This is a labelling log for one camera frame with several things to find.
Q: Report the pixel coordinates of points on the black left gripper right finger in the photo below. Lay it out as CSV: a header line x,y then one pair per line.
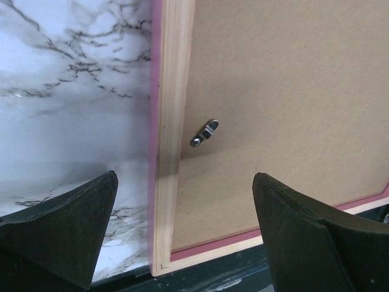
x,y
312,246

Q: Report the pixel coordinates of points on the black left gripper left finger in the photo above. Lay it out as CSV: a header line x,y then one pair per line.
x,y
54,245

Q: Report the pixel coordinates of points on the brown frame backing board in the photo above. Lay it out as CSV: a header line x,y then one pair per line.
x,y
294,89

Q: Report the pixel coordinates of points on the pink wooden picture frame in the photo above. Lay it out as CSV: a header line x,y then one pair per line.
x,y
173,23

